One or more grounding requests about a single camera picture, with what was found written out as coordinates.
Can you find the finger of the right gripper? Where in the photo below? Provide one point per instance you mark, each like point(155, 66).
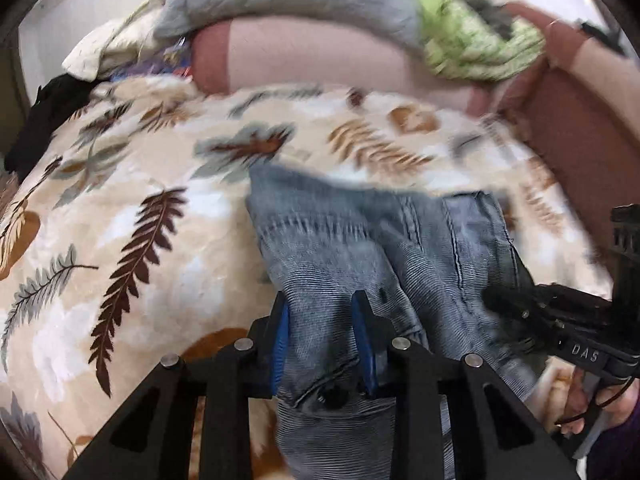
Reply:
point(529, 306)

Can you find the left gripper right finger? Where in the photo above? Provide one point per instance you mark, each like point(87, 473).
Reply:
point(393, 366)

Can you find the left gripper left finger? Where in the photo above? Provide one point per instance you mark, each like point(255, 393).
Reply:
point(249, 368)

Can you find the blue denim pants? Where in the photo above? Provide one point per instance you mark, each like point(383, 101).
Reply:
point(423, 262)

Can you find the right hand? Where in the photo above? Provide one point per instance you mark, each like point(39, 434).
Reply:
point(617, 401)

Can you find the leaf pattern fleece blanket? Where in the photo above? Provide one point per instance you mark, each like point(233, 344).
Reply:
point(131, 236)

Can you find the pink brown sofa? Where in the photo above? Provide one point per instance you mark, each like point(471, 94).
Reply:
point(577, 107)

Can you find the green patterned folded blanket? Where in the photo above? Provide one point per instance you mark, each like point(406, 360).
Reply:
point(458, 44)

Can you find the black item on sofa back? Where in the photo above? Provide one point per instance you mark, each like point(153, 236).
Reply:
point(610, 40)

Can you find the dark cloth on green blanket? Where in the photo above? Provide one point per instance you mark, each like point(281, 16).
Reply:
point(498, 19)

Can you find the colourful packet beside pillow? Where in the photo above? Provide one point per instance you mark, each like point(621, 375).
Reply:
point(175, 59)

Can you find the black cloth at sofa edge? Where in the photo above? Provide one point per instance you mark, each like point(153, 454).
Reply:
point(55, 103)

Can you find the white crumpled cloth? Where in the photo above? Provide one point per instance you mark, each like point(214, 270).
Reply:
point(116, 43)

